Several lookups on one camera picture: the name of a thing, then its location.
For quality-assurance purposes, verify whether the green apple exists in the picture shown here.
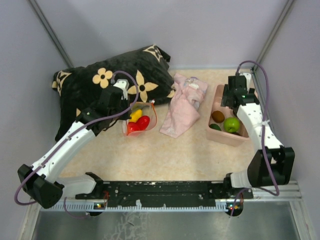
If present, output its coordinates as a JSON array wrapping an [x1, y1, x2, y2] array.
[[223, 117, 240, 133]]

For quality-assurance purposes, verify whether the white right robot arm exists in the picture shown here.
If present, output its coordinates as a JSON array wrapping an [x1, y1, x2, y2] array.
[[221, 74, 295, 198]]

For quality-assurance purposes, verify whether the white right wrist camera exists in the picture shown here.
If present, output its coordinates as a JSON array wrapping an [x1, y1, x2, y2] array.
[[239, 72, 252, 89]]

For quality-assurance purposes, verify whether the red yellow mango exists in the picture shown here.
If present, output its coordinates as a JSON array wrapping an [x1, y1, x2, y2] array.
[[136, 115, 150, 131]]

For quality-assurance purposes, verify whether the dark brown fruit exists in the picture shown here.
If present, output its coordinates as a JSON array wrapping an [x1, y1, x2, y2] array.
[[232, 110, 242, 136]]

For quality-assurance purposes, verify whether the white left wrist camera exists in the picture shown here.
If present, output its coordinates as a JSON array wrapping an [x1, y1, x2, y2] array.
[[113, 79, 129, 100]]

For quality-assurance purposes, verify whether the pink cloth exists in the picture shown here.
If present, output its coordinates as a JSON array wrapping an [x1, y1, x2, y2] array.
[[159, 73, 209, 139]]

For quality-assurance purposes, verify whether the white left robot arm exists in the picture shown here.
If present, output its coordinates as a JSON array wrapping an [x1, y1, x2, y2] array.
[[14, 82, 130, 209]]

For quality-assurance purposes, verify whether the aluminium frame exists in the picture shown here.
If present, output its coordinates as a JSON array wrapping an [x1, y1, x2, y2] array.
[[17, 0, 311, 240]]

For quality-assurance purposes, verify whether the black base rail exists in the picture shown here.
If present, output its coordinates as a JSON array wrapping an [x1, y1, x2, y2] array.
[[75, 181, 242, 208]]

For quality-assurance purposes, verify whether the yellow pear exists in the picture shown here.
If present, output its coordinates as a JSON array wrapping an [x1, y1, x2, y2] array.
[[129, 109, 143, 123]]

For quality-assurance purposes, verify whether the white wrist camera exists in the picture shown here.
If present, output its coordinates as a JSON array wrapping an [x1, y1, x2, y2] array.
[[113, 79, 129, 100], [239, 72, 252, 89]]

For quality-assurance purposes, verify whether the red apple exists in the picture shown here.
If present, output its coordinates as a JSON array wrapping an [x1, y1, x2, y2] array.
[[126, 122, 140, 135]]

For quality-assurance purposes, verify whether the black flower-pattern pillow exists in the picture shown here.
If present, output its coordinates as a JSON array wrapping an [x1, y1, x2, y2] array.
[[51, 44, 176, 141]]

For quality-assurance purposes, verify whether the dark green avocado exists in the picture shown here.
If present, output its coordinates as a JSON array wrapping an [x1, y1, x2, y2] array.
[[209, 123, 222, 131]]

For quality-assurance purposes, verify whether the clear zip bag orange zipper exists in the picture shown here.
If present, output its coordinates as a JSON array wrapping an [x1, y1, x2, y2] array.
[[122, 100, 158, 137]]

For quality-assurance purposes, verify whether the pink plastic bin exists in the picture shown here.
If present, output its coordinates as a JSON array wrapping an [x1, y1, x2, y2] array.
[[205, 83, 251, 147]]

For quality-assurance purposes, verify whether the brown kiwi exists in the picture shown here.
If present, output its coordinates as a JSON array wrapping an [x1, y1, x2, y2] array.
[[211, 110, 225, 123]]

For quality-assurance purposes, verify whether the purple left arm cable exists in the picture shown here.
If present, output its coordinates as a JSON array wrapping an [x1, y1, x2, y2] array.
[[14, 70, 140, 220]]

